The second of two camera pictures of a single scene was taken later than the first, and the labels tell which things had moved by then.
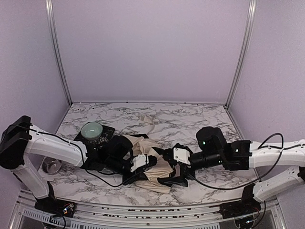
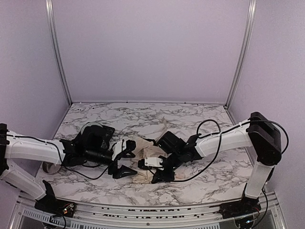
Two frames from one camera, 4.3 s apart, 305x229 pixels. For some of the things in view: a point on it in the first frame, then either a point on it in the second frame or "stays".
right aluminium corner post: x=249 y=21 stays
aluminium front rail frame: x=26 y=215 stays
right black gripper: x=170 y=153 to x=167 y=169
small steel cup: x=51 y=165 stays
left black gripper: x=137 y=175 to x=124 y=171
